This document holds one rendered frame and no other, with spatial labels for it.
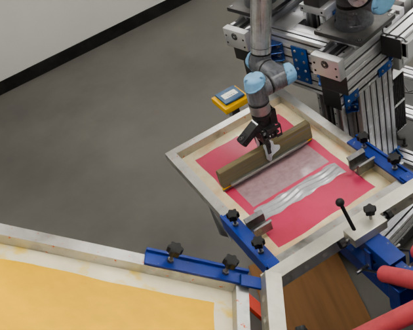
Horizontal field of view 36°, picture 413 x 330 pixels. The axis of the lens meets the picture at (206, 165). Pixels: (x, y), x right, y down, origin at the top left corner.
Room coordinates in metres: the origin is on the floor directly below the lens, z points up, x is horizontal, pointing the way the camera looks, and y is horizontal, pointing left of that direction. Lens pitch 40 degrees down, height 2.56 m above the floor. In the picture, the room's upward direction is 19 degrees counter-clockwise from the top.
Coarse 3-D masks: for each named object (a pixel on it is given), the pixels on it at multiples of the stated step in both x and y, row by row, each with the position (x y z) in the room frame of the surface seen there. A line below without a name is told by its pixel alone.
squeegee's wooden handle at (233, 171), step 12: (288, 132) 1.85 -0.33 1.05; (300, 132) 1.85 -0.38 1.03; (276, 144) 1.82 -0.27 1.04; (288, 144) 1.83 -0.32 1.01; (252, 156) 1.79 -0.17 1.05; (264, 156) 1.80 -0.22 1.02; (228, 168) 1.76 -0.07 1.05; (240, 168) 1.77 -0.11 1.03; (252, 168) 1.78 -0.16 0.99; (228, 180) 1.75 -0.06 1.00
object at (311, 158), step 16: (288, 128) 1.99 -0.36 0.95; (320, 144) 1.84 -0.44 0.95; (288, 160) 1.81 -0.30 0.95; (304, 160) 1.78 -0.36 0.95; (320, 160) 1.75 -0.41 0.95; (336, 160) 1.72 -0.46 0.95; (288, 176) 1.73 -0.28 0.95; (304, 176) 1.70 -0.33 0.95; (336, 176) 1.64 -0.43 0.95; (352, 176) 1.62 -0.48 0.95; (320, 192) 1.59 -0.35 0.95; (336, 192) 1.57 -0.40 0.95; (352, 192) 1.54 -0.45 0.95; (320, 208) 1.52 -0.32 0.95; (336, 208) 1.50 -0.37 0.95
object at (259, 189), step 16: (224, 144) 2.03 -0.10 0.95; (240, 144) 2.00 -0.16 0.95; (208, 160) 1.96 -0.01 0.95; (224, 160) 1.93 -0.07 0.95; (256, 176) 1.78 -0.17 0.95; (272, 176) 1.75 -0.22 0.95; (240, 192) 1.73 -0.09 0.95; (256, 192) 1.70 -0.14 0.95; (272, 192) 1.67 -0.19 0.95; (288, 208) 1.57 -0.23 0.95; (304, 208) 1.54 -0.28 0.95; (272, 224) 1.52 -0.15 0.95; (288, 224) 1.50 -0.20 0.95; (304, 224) 1.47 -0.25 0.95; (272, 240) 1.45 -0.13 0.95; (288, 240) 1.43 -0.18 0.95
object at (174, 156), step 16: (272, 96) 2.19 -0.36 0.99; (288, 96) 2.15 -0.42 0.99; (240, 112) 2.16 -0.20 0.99; (304, 112) 2.02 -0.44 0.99; (224, 128) 2.09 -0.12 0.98; (320, 128) 1.91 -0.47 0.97; (336, 128) 1.85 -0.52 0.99; (192, 144) 2.05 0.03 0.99; (176, 160) 1.98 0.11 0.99; (192, 176) 1.86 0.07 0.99; (384, 176) 1.56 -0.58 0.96; (208, 192) 1.74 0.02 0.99; (384, 192) 1.46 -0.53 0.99; (224, 208) 1.63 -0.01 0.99; (352, 208) 1.44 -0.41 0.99; (336, 224) 1.40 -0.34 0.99; (304, 240) 1.37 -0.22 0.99; (288, 256) 1.33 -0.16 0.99
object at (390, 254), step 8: (368, 240) 1.25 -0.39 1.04; (376, 240) 1.24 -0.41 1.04; (384, 240) 1.23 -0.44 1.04; (368, 248) 1.22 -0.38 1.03; (376, 248) 1.21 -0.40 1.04; (384, 248) 1.20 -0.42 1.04; (392, 248) 1.19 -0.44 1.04; (376, 256) 1.19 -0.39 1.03; (384, 256) 1.17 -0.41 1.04; (392, 256) 1.16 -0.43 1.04; (400, 256) 1.15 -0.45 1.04; (384, 264) 1.16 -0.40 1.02; (392, 264) 1.14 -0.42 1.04
